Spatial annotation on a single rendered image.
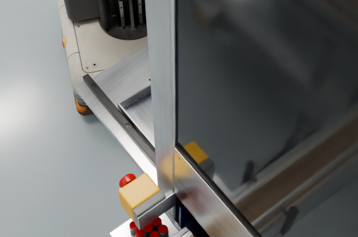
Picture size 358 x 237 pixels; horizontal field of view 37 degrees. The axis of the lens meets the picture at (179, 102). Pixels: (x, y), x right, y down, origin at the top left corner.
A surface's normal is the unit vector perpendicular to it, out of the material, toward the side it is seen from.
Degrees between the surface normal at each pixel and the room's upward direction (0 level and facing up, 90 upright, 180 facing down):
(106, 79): 0
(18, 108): 0
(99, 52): 0
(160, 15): 90
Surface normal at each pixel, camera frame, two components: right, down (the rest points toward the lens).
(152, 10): -0.80, 0.49
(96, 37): 0.00, -0.58
